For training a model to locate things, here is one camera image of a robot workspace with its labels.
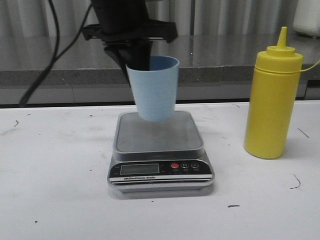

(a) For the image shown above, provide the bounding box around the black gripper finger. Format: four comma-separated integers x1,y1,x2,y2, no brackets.
104,39,153,72

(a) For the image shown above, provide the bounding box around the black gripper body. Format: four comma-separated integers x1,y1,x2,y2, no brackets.
82,0,178,43

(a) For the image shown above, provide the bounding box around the light blue plastic cup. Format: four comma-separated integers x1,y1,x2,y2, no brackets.
126,55,180,122

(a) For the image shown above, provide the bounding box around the yellow squeeze bottle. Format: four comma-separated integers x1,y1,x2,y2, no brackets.
243,26,305,160

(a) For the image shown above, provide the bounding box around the silver digital kitchen scale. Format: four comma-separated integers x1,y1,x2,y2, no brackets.
107,110,215,193

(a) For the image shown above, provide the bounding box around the white appliance in background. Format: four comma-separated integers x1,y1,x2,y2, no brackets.
293,0,320,38

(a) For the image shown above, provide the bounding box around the black cable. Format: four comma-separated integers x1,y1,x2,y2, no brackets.
19,0,94,105

